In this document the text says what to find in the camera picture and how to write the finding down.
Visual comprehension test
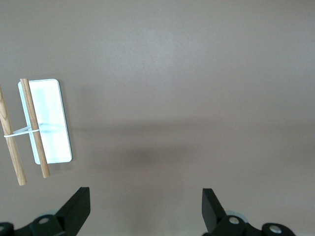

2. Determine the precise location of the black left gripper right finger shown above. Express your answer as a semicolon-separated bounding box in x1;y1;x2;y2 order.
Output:
201;188;298;236

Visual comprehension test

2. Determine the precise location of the brown table cover sheet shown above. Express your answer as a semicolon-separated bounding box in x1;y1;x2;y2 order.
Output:
0;0;315;236

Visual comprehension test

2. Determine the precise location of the white rectangular tray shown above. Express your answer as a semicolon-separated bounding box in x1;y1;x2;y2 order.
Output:
0;78;73;186

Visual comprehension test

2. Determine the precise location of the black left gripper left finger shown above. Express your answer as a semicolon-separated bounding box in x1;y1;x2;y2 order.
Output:
0;186;91;236

